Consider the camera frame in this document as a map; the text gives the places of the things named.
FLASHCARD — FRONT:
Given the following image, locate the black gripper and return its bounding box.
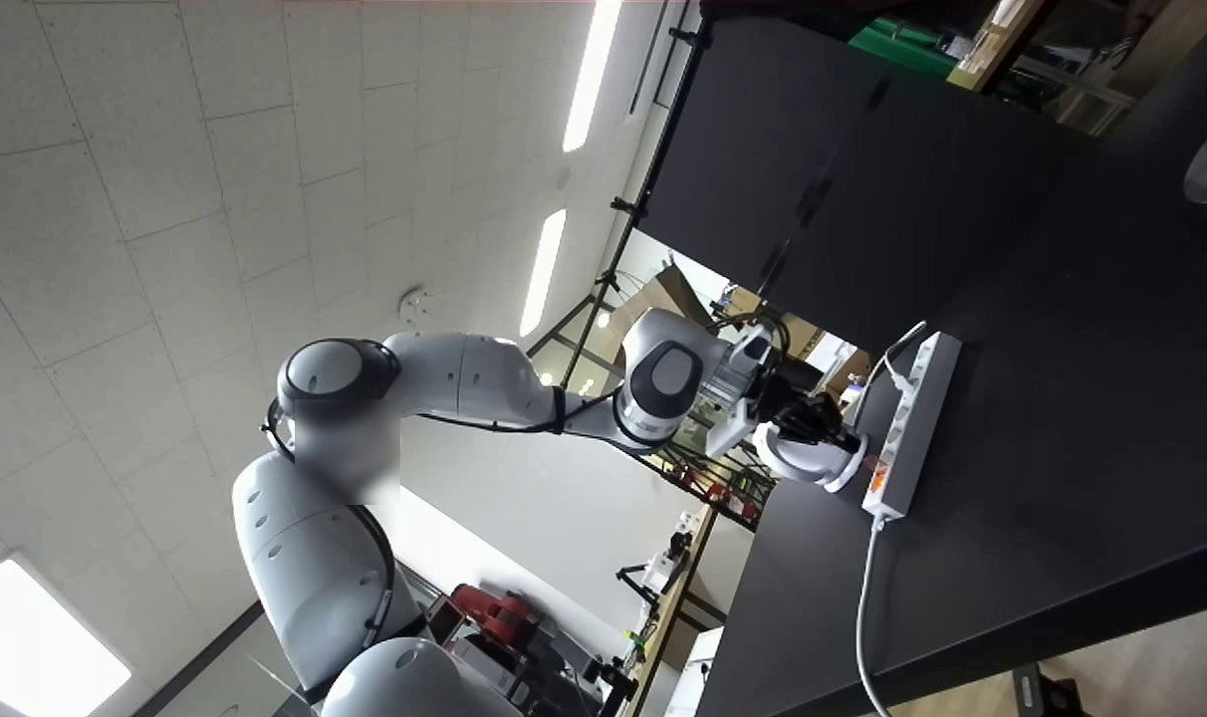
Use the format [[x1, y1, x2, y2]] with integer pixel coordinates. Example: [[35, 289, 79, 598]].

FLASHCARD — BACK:
[[747, 355, 861, 455]]

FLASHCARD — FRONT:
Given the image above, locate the white power strip orange switch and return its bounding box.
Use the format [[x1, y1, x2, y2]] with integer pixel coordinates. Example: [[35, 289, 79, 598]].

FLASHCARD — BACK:
[[856, 327, 969, 528]]

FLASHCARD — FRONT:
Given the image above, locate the small brown cardboard box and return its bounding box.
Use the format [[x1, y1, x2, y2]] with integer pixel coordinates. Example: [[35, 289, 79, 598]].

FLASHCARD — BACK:
[[764, 313, 831, 362]]

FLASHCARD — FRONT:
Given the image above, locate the large brown cardboard box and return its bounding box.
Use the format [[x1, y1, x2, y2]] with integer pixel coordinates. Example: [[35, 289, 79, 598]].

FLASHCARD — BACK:
[[610, 262, 712, 339]]

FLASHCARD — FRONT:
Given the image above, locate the black tripod stand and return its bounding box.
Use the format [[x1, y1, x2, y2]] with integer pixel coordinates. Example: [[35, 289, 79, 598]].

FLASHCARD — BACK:
[[508, 194, 655, 403]]

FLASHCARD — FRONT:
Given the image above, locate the black backdrop panel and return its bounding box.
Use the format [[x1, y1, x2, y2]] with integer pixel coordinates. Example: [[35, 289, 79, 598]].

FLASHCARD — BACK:
[[631, 13, 1095, 355]]

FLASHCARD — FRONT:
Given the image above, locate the short ceiling light strip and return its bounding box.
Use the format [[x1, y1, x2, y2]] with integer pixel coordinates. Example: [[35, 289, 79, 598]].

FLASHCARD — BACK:
[[515, 206, 574, 345]]

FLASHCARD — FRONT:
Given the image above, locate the green box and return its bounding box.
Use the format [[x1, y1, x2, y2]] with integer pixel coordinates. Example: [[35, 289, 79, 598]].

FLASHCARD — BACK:
[[843, 13, 961, 90]]

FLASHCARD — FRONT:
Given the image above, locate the wooden yellow board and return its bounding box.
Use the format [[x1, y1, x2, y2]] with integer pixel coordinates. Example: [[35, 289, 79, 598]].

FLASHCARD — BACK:
[[943, 0, 1050, 95]]

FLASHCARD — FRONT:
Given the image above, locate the long ceiling light strip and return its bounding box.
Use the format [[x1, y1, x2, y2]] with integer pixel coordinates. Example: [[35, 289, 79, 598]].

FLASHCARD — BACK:
[[557, 0, 627, 161]]

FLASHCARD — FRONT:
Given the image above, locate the square ceiling light panel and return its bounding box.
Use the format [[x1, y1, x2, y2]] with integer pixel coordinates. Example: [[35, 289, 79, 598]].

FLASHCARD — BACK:
[[0, 556, 135, 717]]

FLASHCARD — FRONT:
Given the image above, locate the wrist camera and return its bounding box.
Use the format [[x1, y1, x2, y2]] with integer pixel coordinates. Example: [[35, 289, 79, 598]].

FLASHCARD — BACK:
[[727, 327, 783, 374]]

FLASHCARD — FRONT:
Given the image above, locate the white plugged-in cable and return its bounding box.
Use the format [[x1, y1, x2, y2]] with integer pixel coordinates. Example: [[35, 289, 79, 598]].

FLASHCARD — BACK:
[[862, 317, 934, 407]]

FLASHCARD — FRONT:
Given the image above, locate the white power strip cable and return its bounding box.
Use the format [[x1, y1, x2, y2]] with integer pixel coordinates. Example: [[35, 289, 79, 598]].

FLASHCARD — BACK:
[[849, 516, 897, 717]]

